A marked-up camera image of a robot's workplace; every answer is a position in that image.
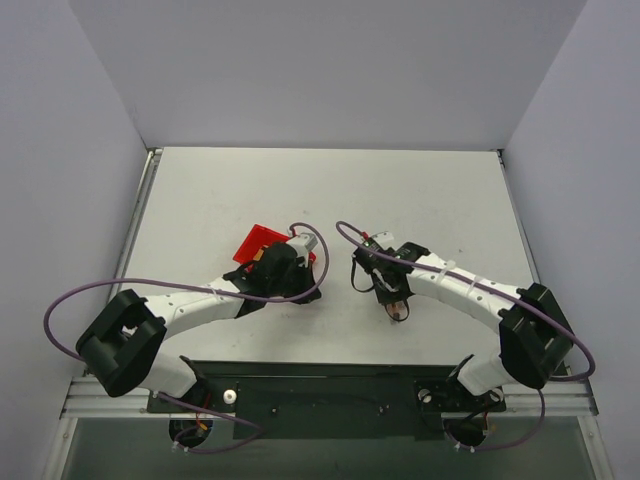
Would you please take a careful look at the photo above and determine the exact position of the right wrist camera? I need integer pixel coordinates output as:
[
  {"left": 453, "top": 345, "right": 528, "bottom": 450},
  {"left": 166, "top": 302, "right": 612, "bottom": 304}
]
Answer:
[{"left": 367, "top": 231, "right": 394, "bottom": 248}]

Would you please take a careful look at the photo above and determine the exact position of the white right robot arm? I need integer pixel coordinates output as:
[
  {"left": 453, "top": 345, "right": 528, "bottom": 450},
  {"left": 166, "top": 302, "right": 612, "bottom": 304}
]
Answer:
[{"left": 352, "top": 237, "right": 577, "bottom": 409}]

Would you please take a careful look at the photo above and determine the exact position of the aluminium frame rail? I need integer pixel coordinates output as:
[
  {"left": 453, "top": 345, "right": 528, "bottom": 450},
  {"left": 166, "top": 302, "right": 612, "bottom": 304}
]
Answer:
[{"left": 500, "top": 380, "right": 599, "bottom": 417}]

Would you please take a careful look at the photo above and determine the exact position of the red plastic bin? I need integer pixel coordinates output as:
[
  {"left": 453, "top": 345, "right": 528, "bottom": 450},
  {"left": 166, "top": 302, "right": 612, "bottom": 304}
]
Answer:
[{"left": 233, "top": 224, "right": 316, "bottom": 267}]

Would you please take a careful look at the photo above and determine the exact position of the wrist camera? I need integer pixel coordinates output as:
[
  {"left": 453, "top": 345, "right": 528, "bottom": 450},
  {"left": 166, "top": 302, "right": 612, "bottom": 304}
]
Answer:
[
  {"left": 367, "top": 231, "right": 394, "bottom": 248},
  {"left": 286, "top": 233, "right": 318, "bottom": 259}
]

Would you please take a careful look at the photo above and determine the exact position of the tan leather card holder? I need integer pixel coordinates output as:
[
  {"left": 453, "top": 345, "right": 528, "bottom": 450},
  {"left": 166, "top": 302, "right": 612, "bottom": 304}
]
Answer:
[{"left": 385, "top": 300, "right": 410, "bottom": 323}]

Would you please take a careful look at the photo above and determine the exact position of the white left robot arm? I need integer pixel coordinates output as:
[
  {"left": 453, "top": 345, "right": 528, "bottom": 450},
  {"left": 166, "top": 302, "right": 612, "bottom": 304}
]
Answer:
[{"left": 76, "top": 234, "right": 321, "bottom": 412}]

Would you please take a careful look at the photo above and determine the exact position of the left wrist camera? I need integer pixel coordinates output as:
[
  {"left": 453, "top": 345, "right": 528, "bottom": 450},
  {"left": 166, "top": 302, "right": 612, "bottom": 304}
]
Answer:
[{"left": 286, "top": 233, "right": 318, "bottom": 259}]

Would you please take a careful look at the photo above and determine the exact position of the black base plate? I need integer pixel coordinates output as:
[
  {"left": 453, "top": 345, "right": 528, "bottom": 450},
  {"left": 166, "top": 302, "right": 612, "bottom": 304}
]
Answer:
[{"left": 144, "top": 358, "right": 506, "bottom": 441}]

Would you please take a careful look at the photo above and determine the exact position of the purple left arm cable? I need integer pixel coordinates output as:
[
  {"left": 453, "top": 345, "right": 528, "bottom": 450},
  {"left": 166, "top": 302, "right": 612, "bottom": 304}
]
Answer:
[{"left": 43, "top": 222, "right": 331, "bottom": 454}]

